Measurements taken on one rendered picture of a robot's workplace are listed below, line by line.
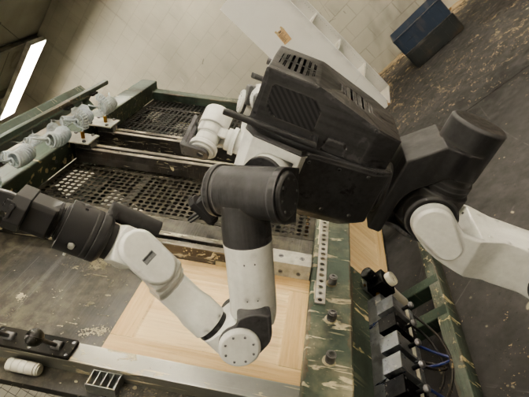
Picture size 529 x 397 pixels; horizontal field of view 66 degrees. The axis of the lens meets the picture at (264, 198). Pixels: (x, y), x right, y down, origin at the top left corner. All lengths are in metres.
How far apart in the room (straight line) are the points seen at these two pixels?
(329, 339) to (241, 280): 0.42
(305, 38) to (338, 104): 3.92
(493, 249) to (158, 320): 0.83
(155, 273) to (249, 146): 0.29
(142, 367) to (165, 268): 0.36
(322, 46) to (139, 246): 4.12
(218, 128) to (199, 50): 5.68
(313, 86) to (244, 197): 0.24
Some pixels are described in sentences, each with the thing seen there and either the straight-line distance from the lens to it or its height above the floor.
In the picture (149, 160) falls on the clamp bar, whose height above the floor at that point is 1.50.
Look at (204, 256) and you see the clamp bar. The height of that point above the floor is 1.17.
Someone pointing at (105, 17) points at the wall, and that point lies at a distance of 7.15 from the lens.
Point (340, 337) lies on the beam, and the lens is 1.10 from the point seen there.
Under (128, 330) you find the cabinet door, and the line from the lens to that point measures 1.14.
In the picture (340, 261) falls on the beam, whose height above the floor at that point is 0.84.
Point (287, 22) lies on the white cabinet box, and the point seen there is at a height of 1.42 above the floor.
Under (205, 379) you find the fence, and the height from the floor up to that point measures 1.07.
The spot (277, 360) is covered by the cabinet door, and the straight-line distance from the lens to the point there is 1.07.
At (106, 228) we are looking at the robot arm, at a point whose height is 1.45.
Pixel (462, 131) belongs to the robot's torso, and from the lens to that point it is 0.87.
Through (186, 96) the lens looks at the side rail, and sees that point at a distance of 2.66.
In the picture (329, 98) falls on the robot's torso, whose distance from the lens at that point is 0.76.
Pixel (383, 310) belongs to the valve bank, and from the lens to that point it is 1.17.
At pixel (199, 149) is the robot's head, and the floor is 1.41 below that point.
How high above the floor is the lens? 1.45
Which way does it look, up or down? 14 degrees down
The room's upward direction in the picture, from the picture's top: 50 degrees counter-clockwise
